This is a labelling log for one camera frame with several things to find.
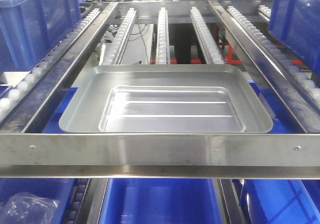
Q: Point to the white roller track centre-left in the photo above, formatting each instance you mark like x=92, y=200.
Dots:
x=114, y=53

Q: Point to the clear plastic bag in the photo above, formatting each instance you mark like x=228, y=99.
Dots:
x=27, y=208

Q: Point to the blue bin lower left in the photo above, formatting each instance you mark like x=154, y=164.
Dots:
x=53, y=188

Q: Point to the blue bin lower right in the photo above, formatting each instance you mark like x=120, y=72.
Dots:
x=279, y=201

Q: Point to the blue bin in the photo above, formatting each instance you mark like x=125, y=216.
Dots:
x=160, y=201
x=295, y=23
x=279, y=201
x=30, y=29
x=53, y=188

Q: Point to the large silver metal tray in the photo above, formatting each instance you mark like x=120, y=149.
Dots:
x=84, y=112

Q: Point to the blue bin upper left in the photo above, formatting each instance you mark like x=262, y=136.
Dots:
x=30, y=29

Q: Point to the white roller track right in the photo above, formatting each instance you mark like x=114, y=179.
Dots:
x=307, y=84

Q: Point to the white roller track left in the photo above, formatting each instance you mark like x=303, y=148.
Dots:
x=11, y=95

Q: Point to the blue bin upper right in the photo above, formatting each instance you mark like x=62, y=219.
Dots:
x=295, y=23

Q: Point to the white roller track centre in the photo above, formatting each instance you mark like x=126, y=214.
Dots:
x=163, y=43

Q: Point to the small silver metal tray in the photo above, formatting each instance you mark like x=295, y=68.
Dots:
x=170, y=109

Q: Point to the blue bin lower centre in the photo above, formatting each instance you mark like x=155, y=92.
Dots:
x=160, y=201

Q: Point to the steel flow rack frame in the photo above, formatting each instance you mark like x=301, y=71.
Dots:
x=26, y=152

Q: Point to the white roller track centre-right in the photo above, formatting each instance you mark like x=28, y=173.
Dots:
x=207, y=43

